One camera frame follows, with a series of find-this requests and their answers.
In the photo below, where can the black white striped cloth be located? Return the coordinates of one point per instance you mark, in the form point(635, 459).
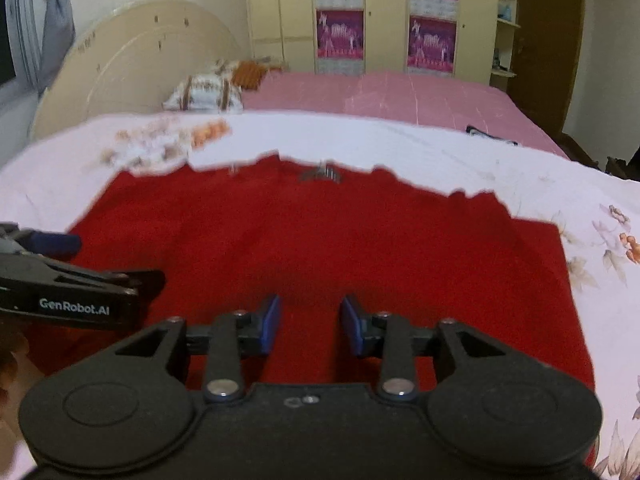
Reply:
point(480, 131)

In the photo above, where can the cream open shelf unit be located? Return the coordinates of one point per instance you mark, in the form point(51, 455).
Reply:
point(506, 45)

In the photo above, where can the red sequined sweater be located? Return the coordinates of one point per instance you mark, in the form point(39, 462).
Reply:
point(350, 240)

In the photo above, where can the large floral pillow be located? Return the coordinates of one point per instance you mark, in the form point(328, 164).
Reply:
point(200, 92)

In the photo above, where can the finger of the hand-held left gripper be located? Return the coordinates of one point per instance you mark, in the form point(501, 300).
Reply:
point(52, 243)
point(145, 281)

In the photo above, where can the blue-grey tied curtain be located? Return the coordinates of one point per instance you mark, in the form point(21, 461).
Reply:
point(55, 20)

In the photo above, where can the dark window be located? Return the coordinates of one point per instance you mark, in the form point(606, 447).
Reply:
point(4, 20)

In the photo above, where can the cream wardrobe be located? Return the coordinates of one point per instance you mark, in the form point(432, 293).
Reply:
point(385, 10)

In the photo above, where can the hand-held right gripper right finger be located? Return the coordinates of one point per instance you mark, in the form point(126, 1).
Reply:
point(351, 327)

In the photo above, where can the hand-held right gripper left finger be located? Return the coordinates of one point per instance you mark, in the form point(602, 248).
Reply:
point(270, 325)

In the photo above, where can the pink bed cover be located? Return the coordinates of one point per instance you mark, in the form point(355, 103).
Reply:
point(400, 100)

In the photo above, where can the cream wooden headboard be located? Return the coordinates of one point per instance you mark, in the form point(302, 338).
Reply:
point(125, 60)

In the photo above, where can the small floral pillow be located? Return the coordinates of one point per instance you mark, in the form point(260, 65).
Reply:
point(225, 66)

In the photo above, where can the light blue shelf item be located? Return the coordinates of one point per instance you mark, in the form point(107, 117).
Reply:
point(505, 10)

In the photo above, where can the person's left hand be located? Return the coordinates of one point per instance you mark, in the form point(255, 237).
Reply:
point(12, 365)

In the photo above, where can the orange cloth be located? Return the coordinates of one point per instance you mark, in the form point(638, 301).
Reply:
point(250, 72)

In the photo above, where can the brown wooden door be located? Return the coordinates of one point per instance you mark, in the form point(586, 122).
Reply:
point(545, 50)

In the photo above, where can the white floral bedsheet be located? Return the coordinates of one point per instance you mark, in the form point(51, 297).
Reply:
point(500, 180)

